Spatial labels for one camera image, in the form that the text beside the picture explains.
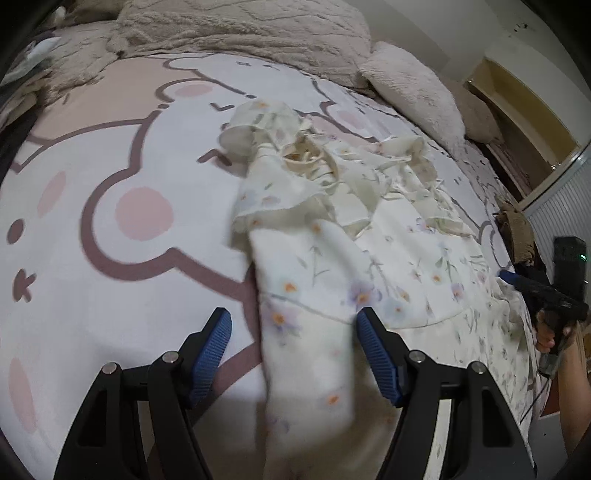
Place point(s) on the wooden bedside shelf right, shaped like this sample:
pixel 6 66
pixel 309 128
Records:
pixel 534 147

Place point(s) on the large quilted beige pillow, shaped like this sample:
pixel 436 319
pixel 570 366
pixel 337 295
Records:
pixel 330 39

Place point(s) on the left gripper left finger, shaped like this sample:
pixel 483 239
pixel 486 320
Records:
pixel 104 440

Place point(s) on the olive brown garment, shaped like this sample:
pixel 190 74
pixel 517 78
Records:
pixel 516 232

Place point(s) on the person right forearm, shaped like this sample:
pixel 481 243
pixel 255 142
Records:
pixel 574 393

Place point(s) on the bear pattern bed sheet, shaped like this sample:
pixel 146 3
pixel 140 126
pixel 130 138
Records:
pixel 117 241

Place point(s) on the cream floral dress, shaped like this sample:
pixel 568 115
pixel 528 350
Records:
pixel 335 228

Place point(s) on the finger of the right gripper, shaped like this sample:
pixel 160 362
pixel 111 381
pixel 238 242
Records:
pixel 509 277

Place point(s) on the long beige bolster pillow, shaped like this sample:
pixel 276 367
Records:
pixel 480 123

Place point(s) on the small fluffy white pillow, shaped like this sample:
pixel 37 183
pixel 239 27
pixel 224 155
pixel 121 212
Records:
pixel 416 91

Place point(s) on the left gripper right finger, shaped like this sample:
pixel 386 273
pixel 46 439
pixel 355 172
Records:
pixel 484 441

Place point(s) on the tall folded clothes stack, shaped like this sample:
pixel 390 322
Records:
pixel 27 76

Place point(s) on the person right hand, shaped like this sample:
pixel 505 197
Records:
pixel 546 336

